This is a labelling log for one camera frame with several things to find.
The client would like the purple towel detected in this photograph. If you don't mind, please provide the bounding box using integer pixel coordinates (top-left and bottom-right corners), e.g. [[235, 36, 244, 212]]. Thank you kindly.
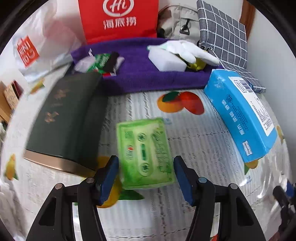
[[70, 38, 225, 95]]

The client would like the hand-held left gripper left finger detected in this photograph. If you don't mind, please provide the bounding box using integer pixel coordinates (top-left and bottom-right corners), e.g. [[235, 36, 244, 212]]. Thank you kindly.
[[25, 155, 121, 241]]

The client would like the yellow small pouch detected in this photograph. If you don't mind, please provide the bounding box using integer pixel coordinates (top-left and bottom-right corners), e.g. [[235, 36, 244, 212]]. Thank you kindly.
[[180, 45, 210, 71]]

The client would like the red paper bag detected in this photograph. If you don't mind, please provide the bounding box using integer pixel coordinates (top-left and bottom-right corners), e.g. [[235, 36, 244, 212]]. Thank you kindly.
[[77, 0, 160, 44]]

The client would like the green tissue pack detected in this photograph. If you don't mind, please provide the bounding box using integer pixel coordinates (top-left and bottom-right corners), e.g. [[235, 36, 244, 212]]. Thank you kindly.
[[116, 117, 176, 190]]

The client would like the black watch strap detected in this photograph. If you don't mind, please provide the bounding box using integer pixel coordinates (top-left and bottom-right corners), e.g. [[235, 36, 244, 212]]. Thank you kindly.
[[104, 52, 120, 71]]

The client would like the fruit print tablecloth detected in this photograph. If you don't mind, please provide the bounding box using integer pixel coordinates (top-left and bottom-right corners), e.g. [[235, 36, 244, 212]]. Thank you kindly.
[[0, 62, 292, 241]]

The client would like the crumpled white plastic bag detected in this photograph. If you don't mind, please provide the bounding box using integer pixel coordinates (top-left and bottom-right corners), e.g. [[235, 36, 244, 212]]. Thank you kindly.
[[0, 181, 26, 232]]

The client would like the brown wooden door frame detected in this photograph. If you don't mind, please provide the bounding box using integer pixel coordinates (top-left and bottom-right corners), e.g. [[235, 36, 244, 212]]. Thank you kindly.
[[239, 0, 256, 30]]

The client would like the white sponge block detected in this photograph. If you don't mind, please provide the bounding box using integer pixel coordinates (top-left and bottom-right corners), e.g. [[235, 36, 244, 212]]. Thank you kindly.
[[147, 45, 187, 72]]

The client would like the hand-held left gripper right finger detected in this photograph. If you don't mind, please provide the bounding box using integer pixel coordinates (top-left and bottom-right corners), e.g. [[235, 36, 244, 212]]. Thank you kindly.
[[173, 156, 266, 241]]

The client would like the dark tea tin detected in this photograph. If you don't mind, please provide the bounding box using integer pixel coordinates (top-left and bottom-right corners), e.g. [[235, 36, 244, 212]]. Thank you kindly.
[[23, 72, 109, 178]]

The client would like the white plastic shopping bag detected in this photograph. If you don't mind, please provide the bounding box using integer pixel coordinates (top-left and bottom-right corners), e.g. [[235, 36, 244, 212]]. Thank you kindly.
[[11, 0, 84, 84]]

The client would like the white glove green cuff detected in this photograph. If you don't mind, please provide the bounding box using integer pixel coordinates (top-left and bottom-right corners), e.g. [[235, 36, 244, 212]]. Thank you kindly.
[[147, 40, 220, 65]]

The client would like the grey backpack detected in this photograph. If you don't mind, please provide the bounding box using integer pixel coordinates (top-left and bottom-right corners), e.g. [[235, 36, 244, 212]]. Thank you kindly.
[[156, 4, 200, 43]]

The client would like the blue tissue pack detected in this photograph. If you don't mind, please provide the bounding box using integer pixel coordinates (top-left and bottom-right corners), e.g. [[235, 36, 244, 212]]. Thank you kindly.
[[203, 70, 278, 163]]

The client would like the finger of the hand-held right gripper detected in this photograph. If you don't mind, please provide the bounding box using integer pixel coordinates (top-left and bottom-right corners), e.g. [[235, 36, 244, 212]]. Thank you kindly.
[[272, 185, 288, 207], [285, 179, 296, 195]]

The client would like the grey checked seat cushion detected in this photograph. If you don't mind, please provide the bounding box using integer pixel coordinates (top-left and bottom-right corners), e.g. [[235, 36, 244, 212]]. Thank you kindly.
[[196, 0, 267, 94]]

